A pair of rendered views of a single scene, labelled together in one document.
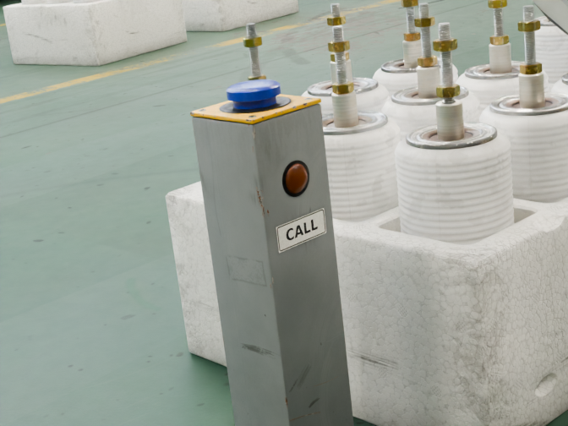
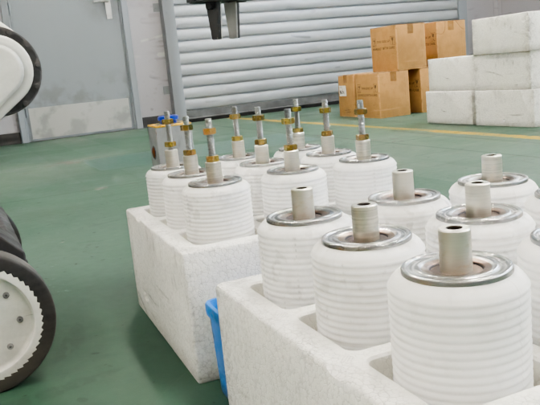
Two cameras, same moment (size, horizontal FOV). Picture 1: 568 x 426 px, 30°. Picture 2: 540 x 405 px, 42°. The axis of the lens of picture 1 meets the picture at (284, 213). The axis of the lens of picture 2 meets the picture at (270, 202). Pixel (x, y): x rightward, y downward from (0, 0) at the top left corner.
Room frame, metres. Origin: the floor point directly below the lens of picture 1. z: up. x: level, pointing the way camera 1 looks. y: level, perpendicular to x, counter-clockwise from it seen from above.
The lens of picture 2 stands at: (1.42, -1.20, 0.40)
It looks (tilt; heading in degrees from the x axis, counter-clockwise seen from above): 11 degrees down; 111
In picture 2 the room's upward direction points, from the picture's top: 6 degrees counter-clockwise
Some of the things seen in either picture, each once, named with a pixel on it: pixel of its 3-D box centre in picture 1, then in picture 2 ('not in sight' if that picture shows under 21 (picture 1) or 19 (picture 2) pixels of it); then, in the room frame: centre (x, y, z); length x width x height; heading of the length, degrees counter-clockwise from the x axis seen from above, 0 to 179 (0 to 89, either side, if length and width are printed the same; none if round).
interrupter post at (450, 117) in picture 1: (450, 121); (172, 159); (0.85, -0.15, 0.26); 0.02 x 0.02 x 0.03
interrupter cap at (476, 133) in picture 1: (450, 136); (173, 166); (0.85, -0.15, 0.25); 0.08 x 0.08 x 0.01
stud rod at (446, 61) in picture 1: (446, 69); (169, 133); (0.85, -0.15, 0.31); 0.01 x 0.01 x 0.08
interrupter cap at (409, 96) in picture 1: (429, 95); (263, 163); (1.02, -0.16, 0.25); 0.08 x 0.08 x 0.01
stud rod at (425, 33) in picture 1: (426, 42); (259, 130); (1.02, -0.16, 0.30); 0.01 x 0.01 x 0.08
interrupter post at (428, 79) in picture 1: (428, 83); (262, 155); (1.02, -0.16, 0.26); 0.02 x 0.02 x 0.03
